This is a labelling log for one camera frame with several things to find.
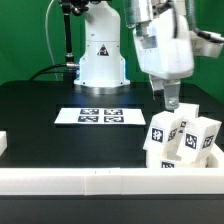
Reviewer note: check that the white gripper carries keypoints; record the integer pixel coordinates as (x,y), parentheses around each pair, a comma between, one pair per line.
(164,50)

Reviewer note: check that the white round stool seat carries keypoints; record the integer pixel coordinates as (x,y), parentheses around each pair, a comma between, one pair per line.
(171,160)

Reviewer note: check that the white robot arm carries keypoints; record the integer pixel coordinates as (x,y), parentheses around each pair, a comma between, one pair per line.
(102,68)

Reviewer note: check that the white marker sheet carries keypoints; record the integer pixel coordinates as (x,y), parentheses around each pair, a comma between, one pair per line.
(100,116)

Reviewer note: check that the white U-shaped fence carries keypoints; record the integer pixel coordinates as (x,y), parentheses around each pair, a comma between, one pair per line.
(118,181)

